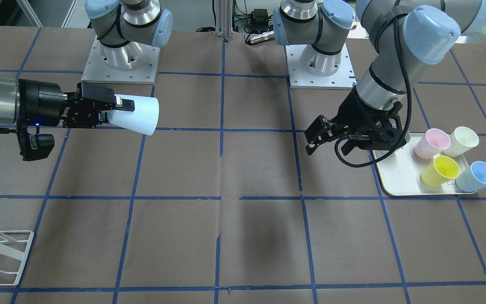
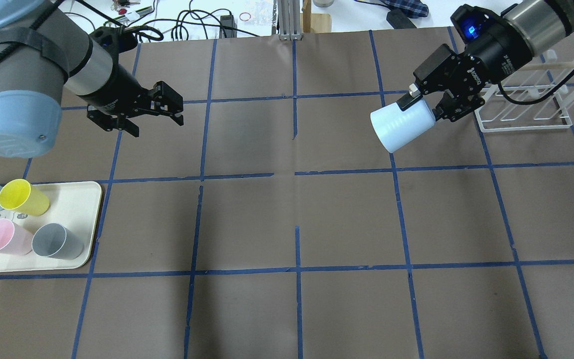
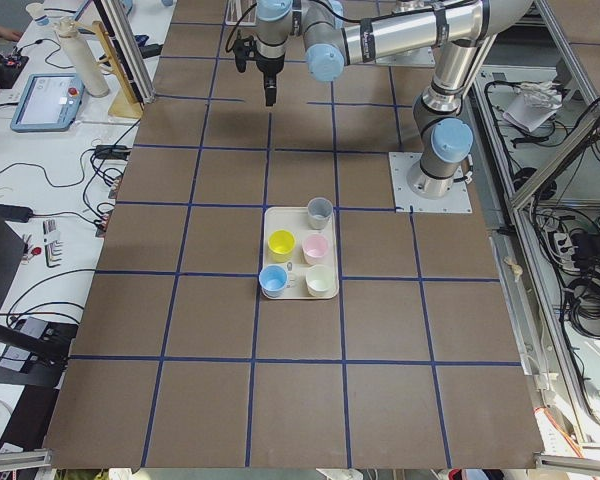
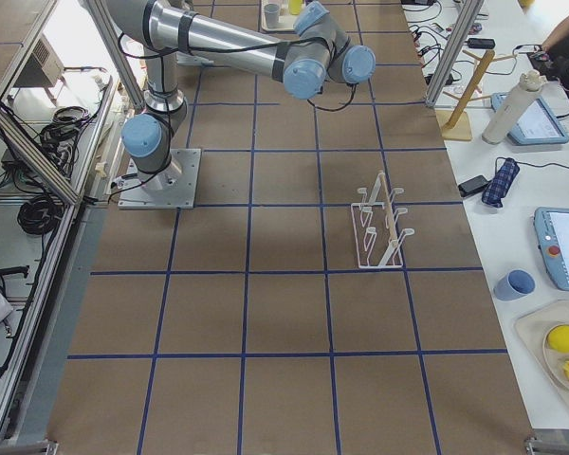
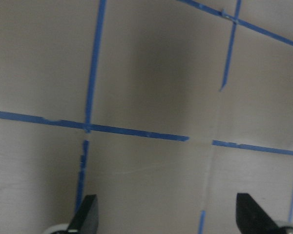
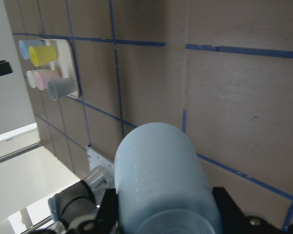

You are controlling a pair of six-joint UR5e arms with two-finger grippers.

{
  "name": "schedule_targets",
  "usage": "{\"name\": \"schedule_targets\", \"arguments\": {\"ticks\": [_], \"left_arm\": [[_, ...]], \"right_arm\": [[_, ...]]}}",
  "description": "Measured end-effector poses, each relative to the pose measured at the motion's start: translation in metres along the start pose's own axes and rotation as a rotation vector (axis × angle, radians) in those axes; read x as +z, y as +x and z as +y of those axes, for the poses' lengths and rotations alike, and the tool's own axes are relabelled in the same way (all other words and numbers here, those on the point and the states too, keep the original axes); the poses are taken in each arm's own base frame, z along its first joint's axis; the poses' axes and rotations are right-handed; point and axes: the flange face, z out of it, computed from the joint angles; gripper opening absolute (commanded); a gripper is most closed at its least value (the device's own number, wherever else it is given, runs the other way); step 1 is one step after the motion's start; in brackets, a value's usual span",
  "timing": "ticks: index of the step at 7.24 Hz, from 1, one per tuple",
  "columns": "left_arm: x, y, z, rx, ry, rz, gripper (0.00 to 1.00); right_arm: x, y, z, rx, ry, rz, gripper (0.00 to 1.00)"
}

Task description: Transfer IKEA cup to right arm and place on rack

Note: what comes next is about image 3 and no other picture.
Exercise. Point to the grey cup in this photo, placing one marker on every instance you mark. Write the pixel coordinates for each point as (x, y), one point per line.
(319, 211)

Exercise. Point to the wooden stand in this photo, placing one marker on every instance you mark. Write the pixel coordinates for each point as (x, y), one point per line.
(125, 103)

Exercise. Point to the hex key set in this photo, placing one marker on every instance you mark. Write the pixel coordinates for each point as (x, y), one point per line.
(52, 243)

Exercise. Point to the cream plastic tray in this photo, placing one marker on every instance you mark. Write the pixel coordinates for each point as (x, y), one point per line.
(295, 220)

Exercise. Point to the white paper roll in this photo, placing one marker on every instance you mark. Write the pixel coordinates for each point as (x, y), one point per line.
(80, 55)

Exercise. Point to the pink cup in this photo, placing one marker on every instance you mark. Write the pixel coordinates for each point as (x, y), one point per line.
(315, 249)

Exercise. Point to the black power adapter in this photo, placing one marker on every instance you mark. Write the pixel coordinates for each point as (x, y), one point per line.
(15, 213)

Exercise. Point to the yellow cup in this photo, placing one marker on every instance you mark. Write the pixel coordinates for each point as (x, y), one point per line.
(281, 245)

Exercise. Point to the aluminium frame post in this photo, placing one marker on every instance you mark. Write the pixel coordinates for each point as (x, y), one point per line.
(120, 32)

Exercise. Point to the cream white cup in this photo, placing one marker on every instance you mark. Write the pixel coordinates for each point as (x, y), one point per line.
(319, 280)

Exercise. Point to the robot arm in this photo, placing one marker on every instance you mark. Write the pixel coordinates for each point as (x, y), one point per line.
(461, 31)

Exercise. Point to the white wire cup rack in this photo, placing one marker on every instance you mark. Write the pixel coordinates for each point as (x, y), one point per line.
(240, 11)

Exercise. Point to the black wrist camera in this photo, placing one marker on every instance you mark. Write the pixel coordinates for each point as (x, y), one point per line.
(244, 50)

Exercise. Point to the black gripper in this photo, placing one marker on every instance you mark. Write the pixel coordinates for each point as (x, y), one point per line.
(269, 67)

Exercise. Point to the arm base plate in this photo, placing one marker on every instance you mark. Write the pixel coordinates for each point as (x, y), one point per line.
(415, 192)

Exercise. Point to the teach pendant tablet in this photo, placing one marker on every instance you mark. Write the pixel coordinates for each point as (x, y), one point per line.
(49, 103)

